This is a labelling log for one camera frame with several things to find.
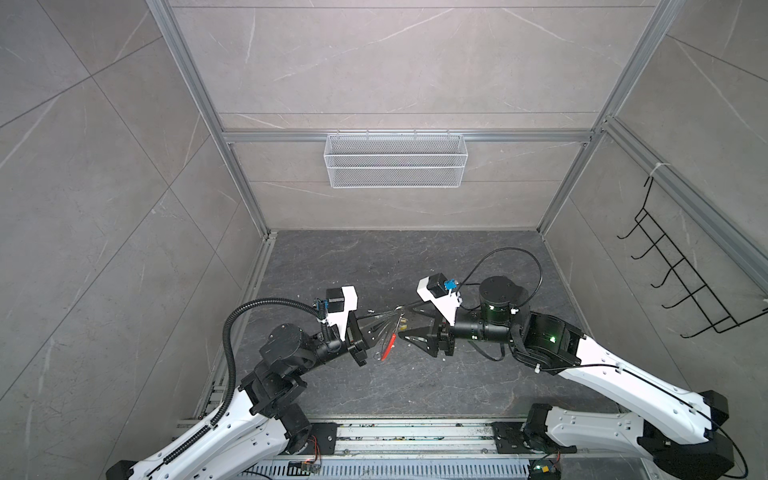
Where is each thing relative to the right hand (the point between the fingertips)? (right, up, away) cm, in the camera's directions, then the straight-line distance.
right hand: (405, 318), depth 58 cm
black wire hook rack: (+63, +17, +15) cm, 67 cm away
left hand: (-2, +3, -5) cm, 6 cm away
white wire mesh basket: (-2, +45, +42) cm, 62 cm away
